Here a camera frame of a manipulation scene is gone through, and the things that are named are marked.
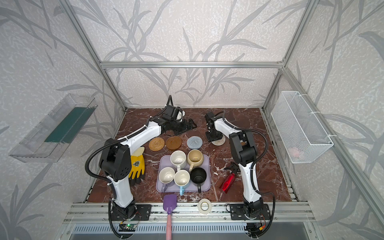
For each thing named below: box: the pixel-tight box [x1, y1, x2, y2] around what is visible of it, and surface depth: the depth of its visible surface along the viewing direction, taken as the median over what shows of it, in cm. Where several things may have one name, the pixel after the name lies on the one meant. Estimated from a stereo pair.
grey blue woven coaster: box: [187, 136, 203, 150], surface depth 101 cm
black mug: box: [190, 167, 207, 193], surface depth 79 cm
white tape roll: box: [197, 198, 212, 215], surface depth 77 cm
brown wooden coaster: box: [166, 136, 182, 150], surface depth 101 cm
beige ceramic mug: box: [187, 149, 204, 172], surface depth 86 cm
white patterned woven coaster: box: [211, 133, 226, 146], surface depth 101 cm
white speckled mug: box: [170, 150, 187, 171], surface depth 86 cm
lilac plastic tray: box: [156, 154, 211, 192], surface depth 88 cm
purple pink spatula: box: [163, 194, 177, 240], surface depth 76 cm
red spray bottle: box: [220, 163, 240, 194], surface depth 84 cm
